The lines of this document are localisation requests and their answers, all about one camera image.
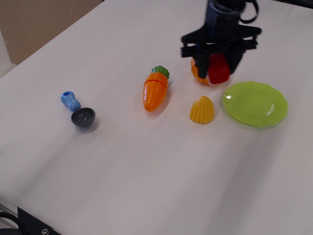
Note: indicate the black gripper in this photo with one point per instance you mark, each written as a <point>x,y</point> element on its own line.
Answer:
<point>223,31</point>

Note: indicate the red white toy sushi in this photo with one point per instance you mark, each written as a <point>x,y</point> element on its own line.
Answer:
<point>218,70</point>

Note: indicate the green plastic plate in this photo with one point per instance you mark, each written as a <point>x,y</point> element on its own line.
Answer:
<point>256,104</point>

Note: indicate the orange toy pumpkin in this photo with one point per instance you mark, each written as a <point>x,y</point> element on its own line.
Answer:
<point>195,73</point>

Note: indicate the yellow toy corn piece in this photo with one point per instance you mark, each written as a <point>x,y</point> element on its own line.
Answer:
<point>202,110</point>

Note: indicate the orange toy carrot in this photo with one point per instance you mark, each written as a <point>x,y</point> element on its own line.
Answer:
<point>155,88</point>

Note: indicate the blue grey toy scoop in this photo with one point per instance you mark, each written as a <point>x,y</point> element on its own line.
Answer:
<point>81,117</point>

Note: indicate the black corner bracket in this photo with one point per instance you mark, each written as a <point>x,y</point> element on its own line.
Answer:
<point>34,226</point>

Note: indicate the aluminium frame rail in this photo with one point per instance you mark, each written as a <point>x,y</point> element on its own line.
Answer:
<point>8,207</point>

